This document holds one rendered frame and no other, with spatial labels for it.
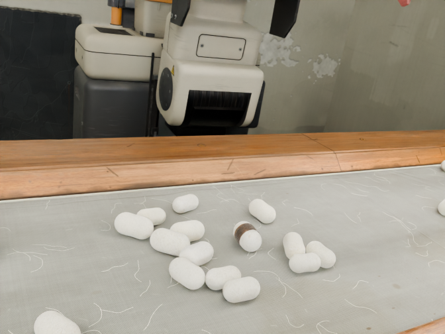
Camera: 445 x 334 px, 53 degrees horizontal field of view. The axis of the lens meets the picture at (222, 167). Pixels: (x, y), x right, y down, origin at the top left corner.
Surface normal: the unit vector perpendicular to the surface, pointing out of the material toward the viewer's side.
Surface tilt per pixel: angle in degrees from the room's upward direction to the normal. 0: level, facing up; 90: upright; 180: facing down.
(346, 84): 89
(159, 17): 92
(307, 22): 91
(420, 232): 0
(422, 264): 0
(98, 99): 90
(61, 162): 0
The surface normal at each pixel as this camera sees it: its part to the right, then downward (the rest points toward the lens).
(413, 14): -0.92, 0.00
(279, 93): 0.40, 0.40
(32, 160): 0.14, -0.92
